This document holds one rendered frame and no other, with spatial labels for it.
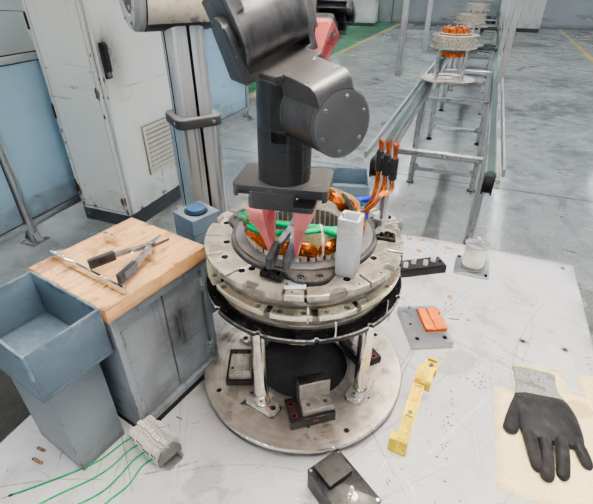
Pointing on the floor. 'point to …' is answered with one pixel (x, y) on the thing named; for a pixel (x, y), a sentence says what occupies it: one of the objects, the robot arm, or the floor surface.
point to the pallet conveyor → (494, 115)
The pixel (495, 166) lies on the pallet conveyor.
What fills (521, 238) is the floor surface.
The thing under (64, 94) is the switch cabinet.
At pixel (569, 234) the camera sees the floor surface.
